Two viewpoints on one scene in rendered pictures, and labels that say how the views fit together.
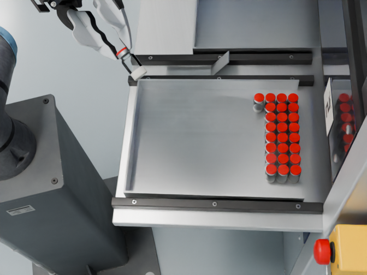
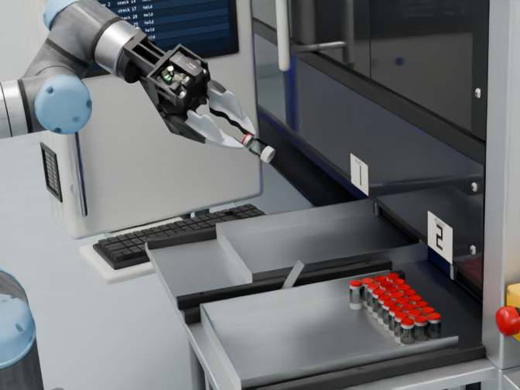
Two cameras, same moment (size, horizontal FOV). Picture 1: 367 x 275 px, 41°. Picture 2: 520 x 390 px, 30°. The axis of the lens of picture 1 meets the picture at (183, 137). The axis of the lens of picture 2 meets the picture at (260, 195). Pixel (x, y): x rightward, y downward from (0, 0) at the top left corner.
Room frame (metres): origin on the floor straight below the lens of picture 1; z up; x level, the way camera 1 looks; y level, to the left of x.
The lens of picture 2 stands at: (-0.70, 0.69, 1.63)
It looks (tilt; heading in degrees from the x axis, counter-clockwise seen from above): 20 degrees down; 331
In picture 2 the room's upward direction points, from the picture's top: 4 degrees counter-clockwise
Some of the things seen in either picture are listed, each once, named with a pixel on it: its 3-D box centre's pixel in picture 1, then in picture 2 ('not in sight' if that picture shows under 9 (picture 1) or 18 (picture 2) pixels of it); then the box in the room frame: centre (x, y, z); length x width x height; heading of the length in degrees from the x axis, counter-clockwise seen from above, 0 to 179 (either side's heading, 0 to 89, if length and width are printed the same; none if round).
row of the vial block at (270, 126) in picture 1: (270, 137); (387, 312); (0.42, -0.17, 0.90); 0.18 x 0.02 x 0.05; 166
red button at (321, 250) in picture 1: (326, 251); (511, 319); (0.16, -0.18, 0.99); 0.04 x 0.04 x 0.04; 76
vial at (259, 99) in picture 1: (258, 102); (356, 295); (0.50, -0.17, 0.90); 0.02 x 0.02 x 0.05
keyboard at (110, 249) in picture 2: not in sight; (187, 233); (1.13, -0.15, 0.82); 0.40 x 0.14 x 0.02; 87
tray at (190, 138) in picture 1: (214, 137); (323, 329); (0.45, -0.06, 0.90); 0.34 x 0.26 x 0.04; 76
